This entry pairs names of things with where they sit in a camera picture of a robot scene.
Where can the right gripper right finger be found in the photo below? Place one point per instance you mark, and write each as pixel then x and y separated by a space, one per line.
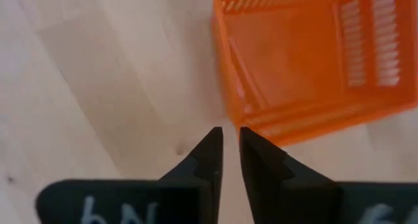
pixel 277 191

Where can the orange plastic slotted basket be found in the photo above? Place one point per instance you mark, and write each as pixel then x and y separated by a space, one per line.
pixel 294 54

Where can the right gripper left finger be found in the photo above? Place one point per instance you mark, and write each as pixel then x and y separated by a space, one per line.
pixel 199 185

